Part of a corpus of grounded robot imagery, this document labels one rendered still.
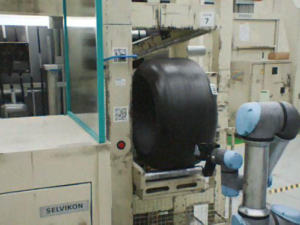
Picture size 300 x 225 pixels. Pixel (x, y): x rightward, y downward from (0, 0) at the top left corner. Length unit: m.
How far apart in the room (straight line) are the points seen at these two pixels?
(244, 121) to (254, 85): 5.16
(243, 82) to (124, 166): 4.73
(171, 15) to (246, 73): 4.31
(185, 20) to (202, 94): 0.59
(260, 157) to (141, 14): 1.15
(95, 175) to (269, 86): 5.73
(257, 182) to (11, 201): 0.84
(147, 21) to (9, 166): 1.35
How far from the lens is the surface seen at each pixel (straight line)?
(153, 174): 2.13
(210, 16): 2.54
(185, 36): 2.61
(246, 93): 6.65
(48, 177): 1.30
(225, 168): 1.79
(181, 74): 2.05
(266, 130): 1.51
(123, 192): 2.19
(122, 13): 2.05
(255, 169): 1.56
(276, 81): 7.00
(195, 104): 2.00
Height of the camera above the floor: 1.59
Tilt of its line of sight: 11 degrees down
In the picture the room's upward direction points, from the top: straight up
